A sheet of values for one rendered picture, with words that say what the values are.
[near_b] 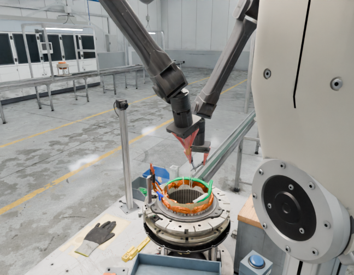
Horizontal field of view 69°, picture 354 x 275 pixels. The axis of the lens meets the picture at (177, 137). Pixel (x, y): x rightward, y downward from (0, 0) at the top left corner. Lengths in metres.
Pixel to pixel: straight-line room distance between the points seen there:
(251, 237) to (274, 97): 0.76
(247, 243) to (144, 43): 0.78
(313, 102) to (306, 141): 0.06
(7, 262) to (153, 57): 2.26
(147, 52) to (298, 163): 0.45
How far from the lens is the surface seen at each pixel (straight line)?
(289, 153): 0.38
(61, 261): 1.31
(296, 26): 0.32
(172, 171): 1.03
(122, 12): 0.67
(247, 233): 1.04
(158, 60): 0.67
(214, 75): 0.97
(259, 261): 0.88
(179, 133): 0.75
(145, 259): 0.86
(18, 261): 2.62
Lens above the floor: 1.66
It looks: 21 degrees down
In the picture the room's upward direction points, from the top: straight up
